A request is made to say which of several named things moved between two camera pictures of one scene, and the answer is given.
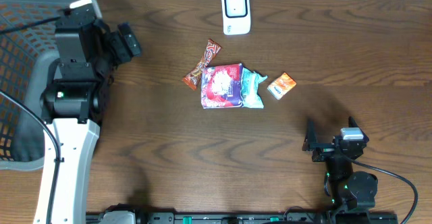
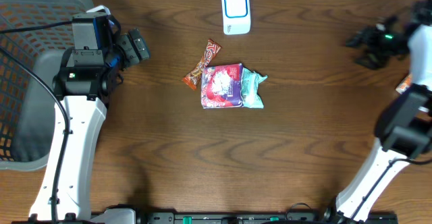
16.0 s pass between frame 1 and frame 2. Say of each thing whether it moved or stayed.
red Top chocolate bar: stayed
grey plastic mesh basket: stayed
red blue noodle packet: stayed
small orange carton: moved
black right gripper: moved
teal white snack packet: stayed
